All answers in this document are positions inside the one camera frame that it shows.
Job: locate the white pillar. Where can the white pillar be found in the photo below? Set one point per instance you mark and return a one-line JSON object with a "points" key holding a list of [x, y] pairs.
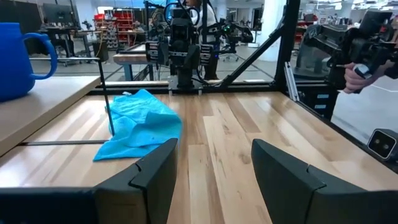
{"points": [[270, 28]]}

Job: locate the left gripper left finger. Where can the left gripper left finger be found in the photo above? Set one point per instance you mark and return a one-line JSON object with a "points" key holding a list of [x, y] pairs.
{"points": [[149, 186]]}

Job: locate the red storage shelf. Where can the red storage shelf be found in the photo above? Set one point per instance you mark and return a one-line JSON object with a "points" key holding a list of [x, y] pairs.
{"points": [[124, 21]]}

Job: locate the blue mug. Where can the blue mug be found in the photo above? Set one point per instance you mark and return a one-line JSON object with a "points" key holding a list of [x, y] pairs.
{"points": [[15, 62]]}

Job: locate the wooden shelf black frame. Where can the wooden shelf black frame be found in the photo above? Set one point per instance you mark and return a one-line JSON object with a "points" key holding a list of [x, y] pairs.
{"points": [[37, 102]]}

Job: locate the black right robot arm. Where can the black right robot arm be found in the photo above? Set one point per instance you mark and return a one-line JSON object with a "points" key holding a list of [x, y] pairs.
{"points": [[185, 74]]}

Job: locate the blue cloth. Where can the blue cloth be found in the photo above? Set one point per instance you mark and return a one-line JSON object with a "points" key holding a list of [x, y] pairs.
{"points": [[140, 124]]}

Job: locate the background robot arm green light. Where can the background robot arm green light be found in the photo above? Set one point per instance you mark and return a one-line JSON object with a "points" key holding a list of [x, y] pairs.
{"points": [[239, 32]]}

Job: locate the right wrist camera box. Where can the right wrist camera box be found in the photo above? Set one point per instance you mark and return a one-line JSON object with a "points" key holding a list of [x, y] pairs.
{"points": [[180, 20]]}

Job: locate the black bin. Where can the black bin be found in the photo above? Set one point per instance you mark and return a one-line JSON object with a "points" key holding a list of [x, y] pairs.
{"points": [[101, 51]]}

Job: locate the silver table-level camera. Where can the silver table-level camera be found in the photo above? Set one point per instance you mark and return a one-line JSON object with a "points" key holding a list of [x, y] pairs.
{"points": [[381, 144]]}

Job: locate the person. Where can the person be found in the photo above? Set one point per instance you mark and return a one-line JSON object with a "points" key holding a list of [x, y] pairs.
{"points": [[211, 14]]}

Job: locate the black monitor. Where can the black monitor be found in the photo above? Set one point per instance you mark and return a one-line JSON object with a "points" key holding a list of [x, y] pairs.
{"points": [[58, 14]]}

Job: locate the person's hand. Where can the person's hand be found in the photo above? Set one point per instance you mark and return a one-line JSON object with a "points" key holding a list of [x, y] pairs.
{"points": [[353, 79]]}

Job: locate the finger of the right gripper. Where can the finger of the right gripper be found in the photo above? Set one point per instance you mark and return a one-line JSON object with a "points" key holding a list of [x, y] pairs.
{"points": [[152, 53], [207, 54]]}

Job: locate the background wooden table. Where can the background wooden table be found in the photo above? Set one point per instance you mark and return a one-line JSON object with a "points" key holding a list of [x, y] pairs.
{"points": [[130, 57]]}

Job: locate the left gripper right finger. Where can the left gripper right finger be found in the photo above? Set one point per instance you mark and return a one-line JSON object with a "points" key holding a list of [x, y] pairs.
{"points": [[295, 193]]}

